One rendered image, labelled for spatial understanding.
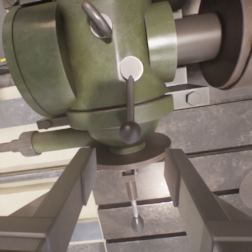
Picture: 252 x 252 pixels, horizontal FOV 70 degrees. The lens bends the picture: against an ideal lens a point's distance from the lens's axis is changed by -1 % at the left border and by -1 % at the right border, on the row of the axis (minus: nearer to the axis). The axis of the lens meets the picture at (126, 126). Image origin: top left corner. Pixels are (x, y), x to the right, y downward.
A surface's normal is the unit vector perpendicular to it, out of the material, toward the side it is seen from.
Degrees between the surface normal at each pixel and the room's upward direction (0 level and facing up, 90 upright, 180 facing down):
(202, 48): 26
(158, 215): 0
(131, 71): 0
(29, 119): 0
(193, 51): 34
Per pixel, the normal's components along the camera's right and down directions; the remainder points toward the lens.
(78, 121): -0.62, 0.29
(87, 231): -0.03, 0.26
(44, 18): -0.11, -0.34
